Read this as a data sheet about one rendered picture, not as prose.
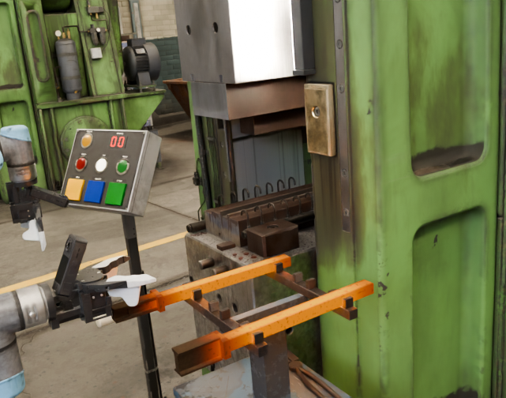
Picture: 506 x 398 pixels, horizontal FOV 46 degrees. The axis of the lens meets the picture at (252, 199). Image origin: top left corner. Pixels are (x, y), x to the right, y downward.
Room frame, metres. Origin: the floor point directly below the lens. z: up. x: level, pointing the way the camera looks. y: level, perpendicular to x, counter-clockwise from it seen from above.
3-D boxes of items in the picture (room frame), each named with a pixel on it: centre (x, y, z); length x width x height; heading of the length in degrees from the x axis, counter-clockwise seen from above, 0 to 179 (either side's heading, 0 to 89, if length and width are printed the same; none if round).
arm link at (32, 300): (1.02, 0.42, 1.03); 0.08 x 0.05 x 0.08; 30
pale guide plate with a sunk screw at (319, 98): (1.44, -0.18, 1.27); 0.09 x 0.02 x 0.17; 32
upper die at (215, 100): (1.75, -0.08, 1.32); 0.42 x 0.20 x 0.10; 122
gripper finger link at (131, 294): (1.05, 0.25, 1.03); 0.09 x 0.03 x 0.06; 84
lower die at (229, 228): (1.75, -0.08, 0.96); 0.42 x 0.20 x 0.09; 122
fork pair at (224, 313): (1.13, -0.01, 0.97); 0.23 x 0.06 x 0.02; 121
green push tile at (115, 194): (1.91, 0.45, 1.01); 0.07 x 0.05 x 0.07; 57
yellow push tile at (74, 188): (2.02, 0.62, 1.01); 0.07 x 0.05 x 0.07; 57
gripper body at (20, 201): (1.66, 0.65, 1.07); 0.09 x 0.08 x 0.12; 112
